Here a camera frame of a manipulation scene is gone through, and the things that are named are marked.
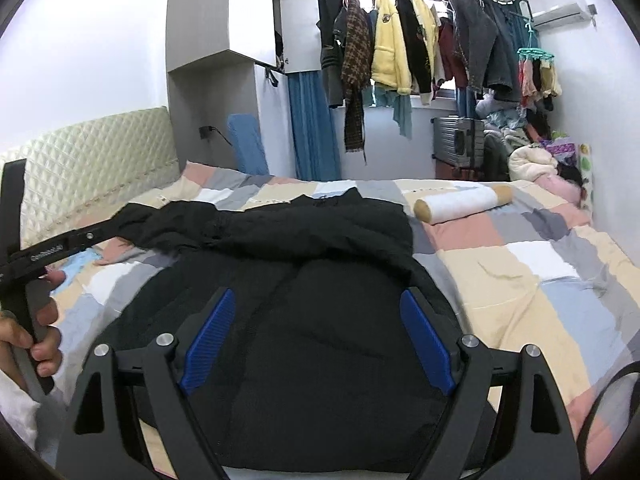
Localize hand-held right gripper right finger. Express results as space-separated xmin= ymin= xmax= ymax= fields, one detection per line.
xmin=399 ymin=287 xmax=585 ymax=480

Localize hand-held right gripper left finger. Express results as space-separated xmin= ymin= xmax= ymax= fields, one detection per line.
xmin=55 ymin=287 xmax=236 ymax=480

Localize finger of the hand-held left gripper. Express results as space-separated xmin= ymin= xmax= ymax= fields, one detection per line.
xmin=61 ymin=217 xmax=123 ymax=257

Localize pile of clothes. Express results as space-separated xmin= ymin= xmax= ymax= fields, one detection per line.
xmin=472 ymin=90 xmax=556 ymax=181

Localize person's left hand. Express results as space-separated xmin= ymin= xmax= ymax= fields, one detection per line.
xmin=0 ymin=269 xmax=66 ymax=396

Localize light blue cloth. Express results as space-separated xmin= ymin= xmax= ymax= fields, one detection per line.
xmin=60 ymin=252 xmax=108 ymax=281

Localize cream quilted headboard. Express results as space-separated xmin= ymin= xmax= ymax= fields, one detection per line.
xmin=0 ymin=106 xmax=181 ymax=256

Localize patchwork bed cover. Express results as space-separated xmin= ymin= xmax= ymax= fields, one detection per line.
xmin=35 ymin=160 xmax=640 ymax=480

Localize white bolster pillow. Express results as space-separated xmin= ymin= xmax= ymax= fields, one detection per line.
xmin=412 ymin=183 xmax=516 ymax=225

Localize blue fabric board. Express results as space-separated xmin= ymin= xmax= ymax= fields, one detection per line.
xmin=227 ymin=113 xmax=271 ymax=176

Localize silver suitcase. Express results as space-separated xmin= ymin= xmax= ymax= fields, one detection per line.
xmin=431 ymin=116 xmax=487 ymax=168

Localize pink pillow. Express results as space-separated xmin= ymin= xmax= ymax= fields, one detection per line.
xmin=542 ymin=172 xmax=586 ymax=206

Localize cream blanket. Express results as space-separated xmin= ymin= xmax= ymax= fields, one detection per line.
xmin=507 ymin=142 xmax=558 ymax=183

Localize dotted white bag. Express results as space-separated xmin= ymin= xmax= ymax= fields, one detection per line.
xmin=577 ymin=144 xmax=596 ymax=211

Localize teal cloth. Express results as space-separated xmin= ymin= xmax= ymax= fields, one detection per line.
xmin=372 ymin=85 xmax=415 ymax=138

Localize purple bag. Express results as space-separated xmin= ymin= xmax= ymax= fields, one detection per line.
xmin=545 ymin=137 xmax=576 ymax=158

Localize blue curtain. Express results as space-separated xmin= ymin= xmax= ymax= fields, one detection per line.
xmin=286 ymin=71 xmax=343 ymax=181

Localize black jacket with white cuffs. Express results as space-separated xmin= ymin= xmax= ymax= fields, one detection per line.
xmin=397 ymin=0 xmax=435 ymax=107

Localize dark red garment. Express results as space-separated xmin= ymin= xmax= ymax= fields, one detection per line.
xmin=439 ymin=20 xmax=468 ymax=88

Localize yellow fleece jacket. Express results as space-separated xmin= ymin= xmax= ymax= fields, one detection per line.
xmin=370 ymin=0 xmax=413 ymax=96

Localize green sock hanger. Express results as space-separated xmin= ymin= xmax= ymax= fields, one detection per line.
xmin=517 ymin=15 xmax=563 ymax=111

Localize dark blue jeans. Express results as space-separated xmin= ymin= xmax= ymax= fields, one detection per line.
xmin=482 ymin=0 xmax=523 ymax=103

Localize brown houndstooth jacket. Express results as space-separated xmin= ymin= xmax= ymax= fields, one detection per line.
xmin=341 ymin=0 xmax=373 ymax=153

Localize grey denim jacket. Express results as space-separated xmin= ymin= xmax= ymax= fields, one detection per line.
xmin=442 ymin=0 xmax=501 ymax=93

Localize pale yellow garment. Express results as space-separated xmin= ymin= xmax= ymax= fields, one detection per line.
xmin=412 ymin=0 xmax=448 ymax=86

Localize black hanging coat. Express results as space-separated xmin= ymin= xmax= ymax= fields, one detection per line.
xmin=316 ymin=0 xmax=351 ymax=108

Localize white air conditioner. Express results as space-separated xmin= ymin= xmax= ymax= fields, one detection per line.
xmin=531 ymin=2 xmax=591 ymax=28

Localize black wall charger with cable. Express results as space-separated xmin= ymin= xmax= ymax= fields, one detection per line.
xmin=199 ymin=125 xmax=236 ymax=148

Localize grey white wall cabinet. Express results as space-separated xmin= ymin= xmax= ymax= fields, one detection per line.
xmin=166 ymin=0 xmax=323 ymax=77

